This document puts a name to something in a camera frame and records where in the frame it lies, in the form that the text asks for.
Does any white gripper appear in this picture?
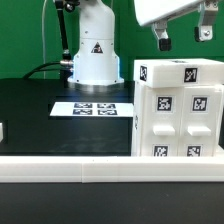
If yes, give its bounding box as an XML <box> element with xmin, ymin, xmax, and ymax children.
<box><xmin>134</xmin><ymin>0</ymin><xmax>219</xmax><ymax>51</ymax></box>

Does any white cabinet top block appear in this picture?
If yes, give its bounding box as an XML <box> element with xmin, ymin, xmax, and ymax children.
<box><xmin>133</xmin><ymin>58</ymin><xmax>224</xmax><ymax>88</ymax></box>

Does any white cabinet body box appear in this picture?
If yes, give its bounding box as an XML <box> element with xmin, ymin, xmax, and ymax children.
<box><xmin>130</xmin><ymin>79</ymin><xmax>224</xmax><ymax>158</ymax></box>

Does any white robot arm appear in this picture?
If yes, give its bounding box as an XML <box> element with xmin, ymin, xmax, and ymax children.
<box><xmin>68</xmin><ymin>0</ymin><xmax>220</xmax><ymax>91</ymax></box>

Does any white marker base plate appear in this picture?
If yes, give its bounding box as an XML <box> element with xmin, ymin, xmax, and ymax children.
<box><xmin>50</xmin><ymin>102</ymin><xmax>133</xmax><ymax>117</ymax></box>

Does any white thin cable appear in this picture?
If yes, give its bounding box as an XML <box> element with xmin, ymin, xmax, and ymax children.
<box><xmin>41</xmin><ymin>0</ymin><xmax>48</xmax><ymax>80</ymax></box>

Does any black cable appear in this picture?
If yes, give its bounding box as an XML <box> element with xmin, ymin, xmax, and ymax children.
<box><xmin>22</xmin><ymin>60</ymin><xmax>74</xmax><ymax>80</ymax></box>

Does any white L-shaped obstacle wall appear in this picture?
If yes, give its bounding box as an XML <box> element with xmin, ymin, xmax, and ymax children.
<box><xmin>0</xmin><ymin>121</ymin><xmax>224</xmax><ymax>184</ymax></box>

